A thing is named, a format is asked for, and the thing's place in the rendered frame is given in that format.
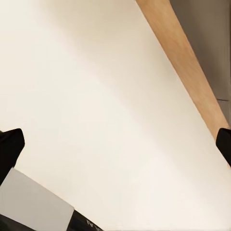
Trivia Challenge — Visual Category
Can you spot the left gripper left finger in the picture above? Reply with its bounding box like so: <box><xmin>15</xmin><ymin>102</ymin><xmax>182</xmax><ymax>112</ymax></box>
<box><xmin>0</xmin><ymin>128</ymin><xmax>25</xmax><ymax>185</ymax></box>

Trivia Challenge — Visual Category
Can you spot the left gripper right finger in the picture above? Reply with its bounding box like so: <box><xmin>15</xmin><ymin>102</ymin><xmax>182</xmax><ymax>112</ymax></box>
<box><xmin>215</xmin><ymin>128</ymin><xmax>231</xmax><ymax>167</ymax></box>

